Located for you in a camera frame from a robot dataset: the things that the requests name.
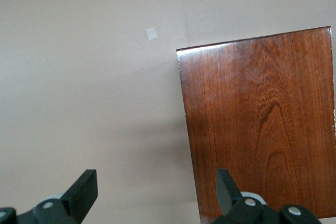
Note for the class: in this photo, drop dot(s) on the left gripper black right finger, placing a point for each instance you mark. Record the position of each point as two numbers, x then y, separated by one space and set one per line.
227 195

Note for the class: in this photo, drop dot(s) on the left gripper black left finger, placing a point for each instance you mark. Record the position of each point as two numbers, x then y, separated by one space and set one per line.
78 197

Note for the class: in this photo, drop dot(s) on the dark brown wooden cabinet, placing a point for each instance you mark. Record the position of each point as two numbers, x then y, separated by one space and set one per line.
262 129

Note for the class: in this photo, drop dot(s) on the small tape patch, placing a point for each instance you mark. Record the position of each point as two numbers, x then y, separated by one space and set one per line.
152 34

